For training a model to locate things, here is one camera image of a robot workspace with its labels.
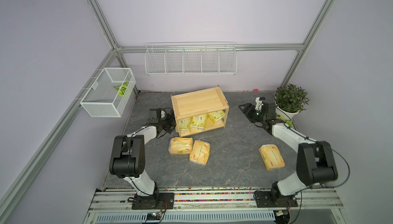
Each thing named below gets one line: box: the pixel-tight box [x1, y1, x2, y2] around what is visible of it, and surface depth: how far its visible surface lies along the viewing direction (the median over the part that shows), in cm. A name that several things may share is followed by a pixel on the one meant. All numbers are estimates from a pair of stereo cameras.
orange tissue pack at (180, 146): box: [168, 137, 193, 155], surface depth 91 cm
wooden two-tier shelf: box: [198, 84, 230, 132], surface depth 91 cm
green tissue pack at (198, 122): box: [190, 114, 207, 131], surface depth 98 cm
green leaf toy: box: [113, 81, 129, 97], surface depth 82 cm
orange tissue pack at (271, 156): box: [258, 144, 286, 171], surface depth 86 cm
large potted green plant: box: [274, 83, 310, 120], surface depth 93 cm
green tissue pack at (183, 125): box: [176, 117, 191, 134], surface depth 96 cm
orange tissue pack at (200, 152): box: [189, 139, 211, 166], surface depth 87 cm
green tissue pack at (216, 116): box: [207, 109, 226, 124], surface depth 101 cm
